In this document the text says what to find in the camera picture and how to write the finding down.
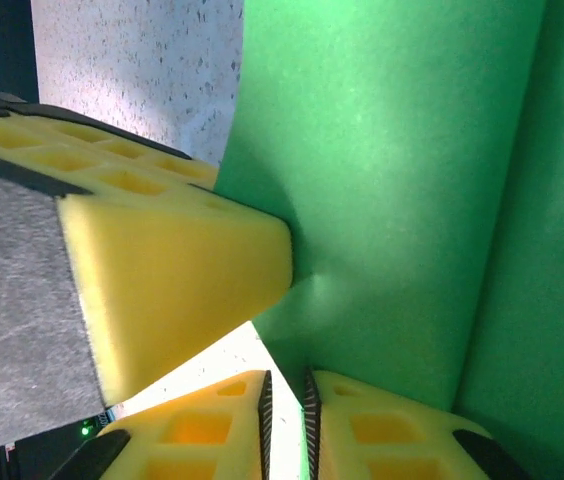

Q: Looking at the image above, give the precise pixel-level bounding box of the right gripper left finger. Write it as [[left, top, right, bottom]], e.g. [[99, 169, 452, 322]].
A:
[[49, 369, 274, 480]]

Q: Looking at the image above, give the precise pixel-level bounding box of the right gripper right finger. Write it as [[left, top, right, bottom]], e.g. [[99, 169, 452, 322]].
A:
[[303, 367, 533, 480]]

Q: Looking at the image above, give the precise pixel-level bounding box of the green square paper sheet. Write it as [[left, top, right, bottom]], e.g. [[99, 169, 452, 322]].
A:
[[211, 0, 564, 480]]

